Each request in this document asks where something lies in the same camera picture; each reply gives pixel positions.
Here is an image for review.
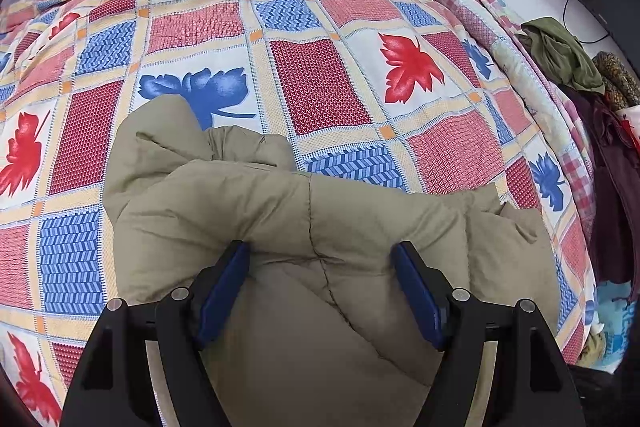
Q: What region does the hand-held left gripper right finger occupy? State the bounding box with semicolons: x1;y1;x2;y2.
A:
391;241;586;427

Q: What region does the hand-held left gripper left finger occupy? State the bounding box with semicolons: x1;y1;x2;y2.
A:
60;240;251;427

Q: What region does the khaki quilted jacket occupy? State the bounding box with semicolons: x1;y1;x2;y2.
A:
102;94;561;427

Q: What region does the blue printed cloth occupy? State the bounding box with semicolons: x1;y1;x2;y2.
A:
575;279;640;373

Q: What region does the dark maroon garment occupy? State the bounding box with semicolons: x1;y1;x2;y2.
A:
565;84;640;288

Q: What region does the leaf-print checked bed sheet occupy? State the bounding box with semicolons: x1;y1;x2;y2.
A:
0;0;601;427

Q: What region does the olive green garment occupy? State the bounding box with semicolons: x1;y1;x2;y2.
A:
520;17;606;95

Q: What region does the brown patterned cloth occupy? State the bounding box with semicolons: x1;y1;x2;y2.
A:
592;51;640;110

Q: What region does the black cable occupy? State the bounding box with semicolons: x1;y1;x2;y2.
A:
562;0;611;45

